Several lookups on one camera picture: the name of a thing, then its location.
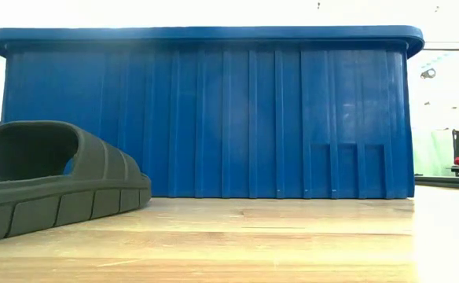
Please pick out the blue plastic bin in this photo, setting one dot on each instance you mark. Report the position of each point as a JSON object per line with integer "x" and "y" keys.
{"x": 214, "y": 118}

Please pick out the black rubber slide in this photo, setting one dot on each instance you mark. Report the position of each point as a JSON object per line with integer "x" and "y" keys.
{"x": 76, "y": 204}

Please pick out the black ceiling spotlight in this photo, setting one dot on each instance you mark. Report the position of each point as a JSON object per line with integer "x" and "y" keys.
{"x": 428, "y": 73}

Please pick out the black aluminium table frame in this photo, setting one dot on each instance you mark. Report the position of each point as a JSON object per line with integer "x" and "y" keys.
{"x": 449, "y": 182}

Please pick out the green curtain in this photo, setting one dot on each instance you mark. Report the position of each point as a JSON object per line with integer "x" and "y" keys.
{"x": 432, "y": 153}

